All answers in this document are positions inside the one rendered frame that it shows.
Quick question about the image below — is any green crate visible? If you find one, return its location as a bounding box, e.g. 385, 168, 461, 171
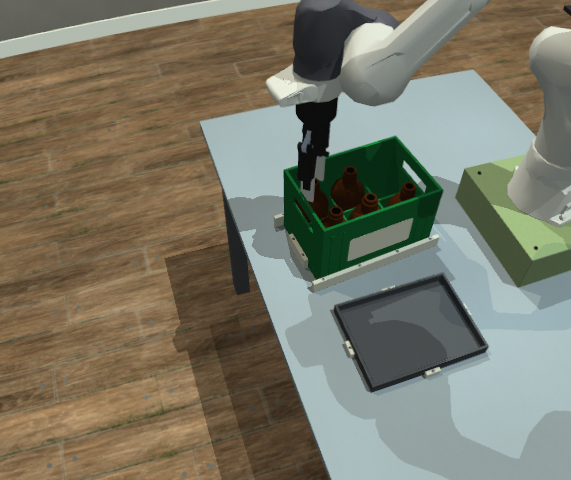
284, 136, 443, 280

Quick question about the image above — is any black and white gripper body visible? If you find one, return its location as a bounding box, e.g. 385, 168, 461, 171
296, 97, 338, 143

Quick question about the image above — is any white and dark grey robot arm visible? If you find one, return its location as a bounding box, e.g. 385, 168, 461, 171
266, 0, 571, 227

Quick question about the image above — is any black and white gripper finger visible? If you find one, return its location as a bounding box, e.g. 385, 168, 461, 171
297, 127, 324, 202
315, 123, 330, 181

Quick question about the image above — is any brown bottle with green label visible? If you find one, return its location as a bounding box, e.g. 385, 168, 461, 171
349, 193, 380, 220

